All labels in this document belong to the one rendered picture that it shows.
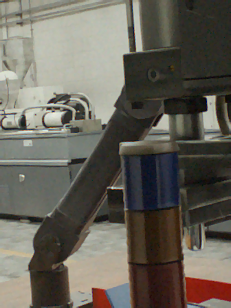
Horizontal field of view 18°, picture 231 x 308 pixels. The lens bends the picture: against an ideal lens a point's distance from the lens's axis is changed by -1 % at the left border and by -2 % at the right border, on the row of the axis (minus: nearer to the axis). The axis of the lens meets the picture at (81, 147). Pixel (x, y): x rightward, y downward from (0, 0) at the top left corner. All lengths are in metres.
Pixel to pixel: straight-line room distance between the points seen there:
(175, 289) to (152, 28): 0.34
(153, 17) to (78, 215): 0.46
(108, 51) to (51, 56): 1.17
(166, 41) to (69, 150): 6.93
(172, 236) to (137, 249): 0.02
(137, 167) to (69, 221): 0.66
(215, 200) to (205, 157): 0.05
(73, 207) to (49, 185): 6.79
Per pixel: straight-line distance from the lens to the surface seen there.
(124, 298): 0.86
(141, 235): 0.47
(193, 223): 0.70
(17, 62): 9.26
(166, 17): 0.74
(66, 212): 1.12
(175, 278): 0.48
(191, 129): 0.75
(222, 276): 1.38
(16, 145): 8.29
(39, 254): 1.14
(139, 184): 0.47
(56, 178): 7.82
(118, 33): 9.81
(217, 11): 0.67
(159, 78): 0.73
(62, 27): 10.64
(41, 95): 8.84
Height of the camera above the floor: 1.22
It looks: 3 degrees down
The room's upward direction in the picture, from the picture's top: 4 degrees counter-clockwise
